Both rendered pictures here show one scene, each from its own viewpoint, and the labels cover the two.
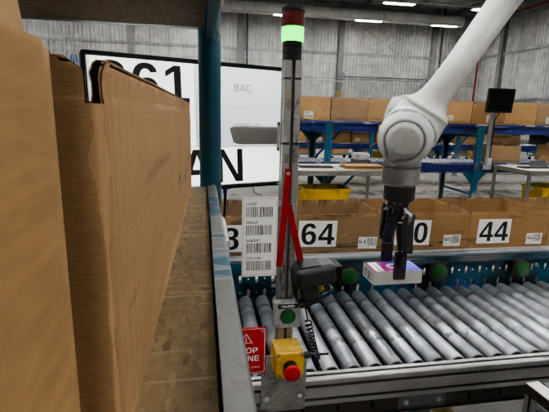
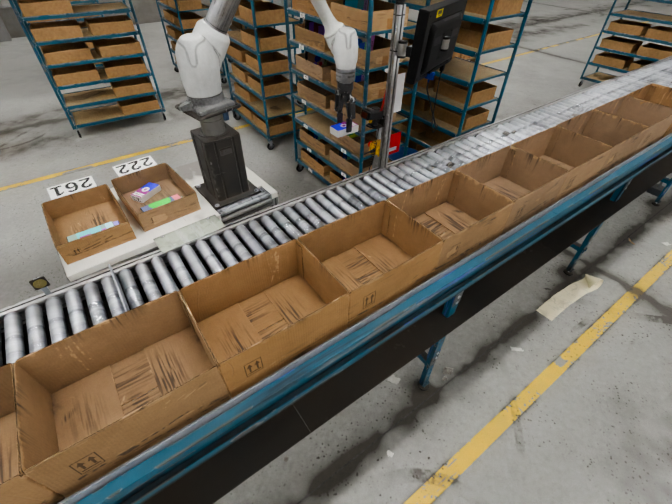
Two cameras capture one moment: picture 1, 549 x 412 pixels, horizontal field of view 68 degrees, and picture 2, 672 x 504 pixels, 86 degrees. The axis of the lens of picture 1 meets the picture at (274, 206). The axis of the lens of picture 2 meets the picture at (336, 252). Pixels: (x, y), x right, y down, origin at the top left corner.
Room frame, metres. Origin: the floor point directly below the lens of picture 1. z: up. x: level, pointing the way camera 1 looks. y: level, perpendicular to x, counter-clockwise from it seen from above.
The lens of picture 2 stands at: (2.57, -1.12, 1.83)
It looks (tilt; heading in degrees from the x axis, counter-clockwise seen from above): 43 degrees down; 154
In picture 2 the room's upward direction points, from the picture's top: 1 degrees clockwise
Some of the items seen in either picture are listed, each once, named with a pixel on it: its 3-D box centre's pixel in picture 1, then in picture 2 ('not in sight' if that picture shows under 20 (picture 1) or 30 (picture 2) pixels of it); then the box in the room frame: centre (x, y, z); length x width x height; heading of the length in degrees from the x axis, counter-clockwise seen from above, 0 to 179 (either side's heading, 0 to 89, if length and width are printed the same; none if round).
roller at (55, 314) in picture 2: not in sight; (61, 345); (1.53, -1.67, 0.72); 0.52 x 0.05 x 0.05; 10
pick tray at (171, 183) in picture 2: not in sight; (155, 194); (0.81, -1.26, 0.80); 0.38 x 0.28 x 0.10; 15
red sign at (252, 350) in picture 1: (257, 350); (390, 145); (0.93, 0.03, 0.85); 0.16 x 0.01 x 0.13; 100
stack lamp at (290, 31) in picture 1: (292, 27); not in sight; (0.97, -0.03, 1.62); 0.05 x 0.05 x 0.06
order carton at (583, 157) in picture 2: not in sight; (554, 162); (1.61, 0.53, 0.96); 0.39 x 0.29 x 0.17; 100
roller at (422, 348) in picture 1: (399, 324); (345, 220); (1.32, -0.45, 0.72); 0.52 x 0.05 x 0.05; 10
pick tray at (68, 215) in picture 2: not in sight; (88, 220); (0.91, -1.56, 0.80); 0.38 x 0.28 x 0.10; 12
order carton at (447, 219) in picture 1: (409, 223); (368, 257); (1.81, -0.62, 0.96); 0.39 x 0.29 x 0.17; 100
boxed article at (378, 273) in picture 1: (391, 272); (344, 128); (1.00, -0.31, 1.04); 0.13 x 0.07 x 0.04; 100
